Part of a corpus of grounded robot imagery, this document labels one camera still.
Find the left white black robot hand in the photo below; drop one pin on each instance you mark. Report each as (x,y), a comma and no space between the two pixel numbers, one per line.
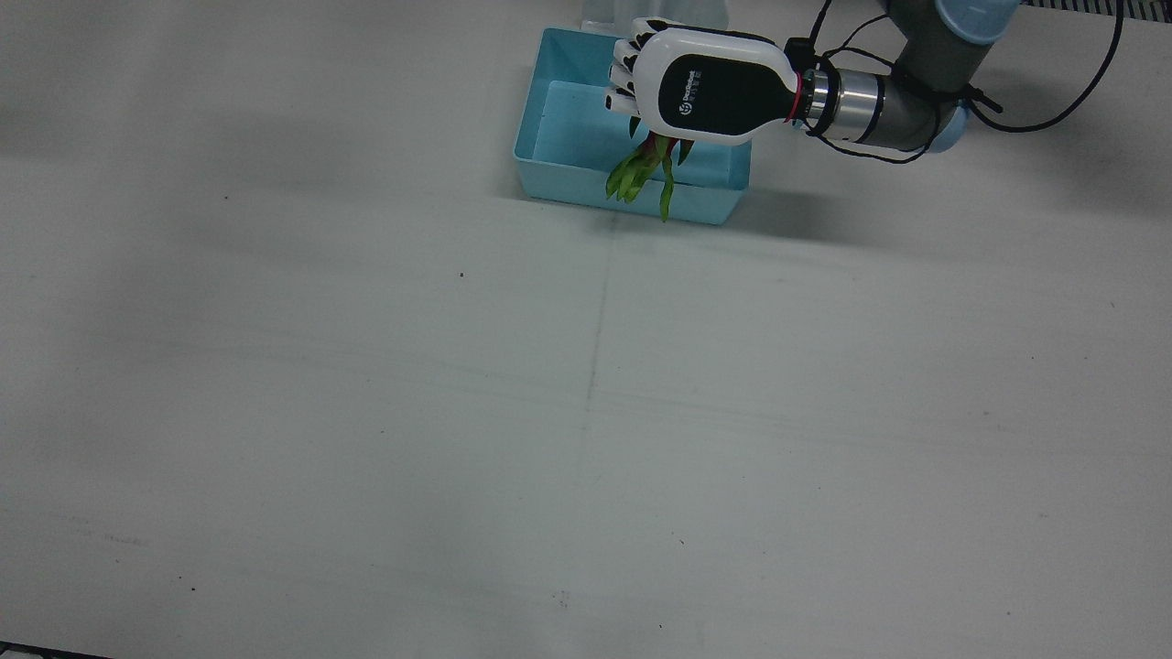
(714,87)

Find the pink green dragon fruit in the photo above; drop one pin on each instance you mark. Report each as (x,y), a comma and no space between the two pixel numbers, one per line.
(636,169)

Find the light blue plastic bin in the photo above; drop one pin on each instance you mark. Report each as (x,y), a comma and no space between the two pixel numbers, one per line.
(568,137)

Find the dark striped edge strip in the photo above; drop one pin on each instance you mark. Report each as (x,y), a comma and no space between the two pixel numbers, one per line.
(1144,7)

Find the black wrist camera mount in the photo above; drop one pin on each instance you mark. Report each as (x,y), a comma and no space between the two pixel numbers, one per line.
(798,48)

